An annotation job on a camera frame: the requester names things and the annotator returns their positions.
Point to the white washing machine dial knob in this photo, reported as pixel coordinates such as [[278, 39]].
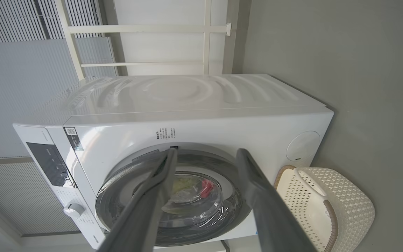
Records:
[[73, 210]]

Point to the QR code sticker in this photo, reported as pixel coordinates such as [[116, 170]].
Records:
[[72, 138]]

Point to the white front-load washing machine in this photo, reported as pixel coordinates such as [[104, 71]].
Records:
[[222, 122]]

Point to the black washing machine door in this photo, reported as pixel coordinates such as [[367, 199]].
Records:
[[205, 217]]

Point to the dark washing machine display panel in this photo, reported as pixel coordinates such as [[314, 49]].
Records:
[[49, 162]]

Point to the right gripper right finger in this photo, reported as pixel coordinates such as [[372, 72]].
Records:
[[271, 224]]

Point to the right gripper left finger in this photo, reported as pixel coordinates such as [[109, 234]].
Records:
[[142, 217]]

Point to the white metal rack frame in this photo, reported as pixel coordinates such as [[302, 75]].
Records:
[[135, 29]]

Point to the grey ribbed window blind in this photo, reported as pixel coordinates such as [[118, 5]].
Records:
[[12, 87]]

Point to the red garment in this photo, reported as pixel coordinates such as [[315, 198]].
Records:
[[207, 187]]

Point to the cream perforated laundry basket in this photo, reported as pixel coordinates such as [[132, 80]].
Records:
[[348, 203]]

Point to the colourful clothes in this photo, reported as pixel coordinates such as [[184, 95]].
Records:
[[185, 185]]

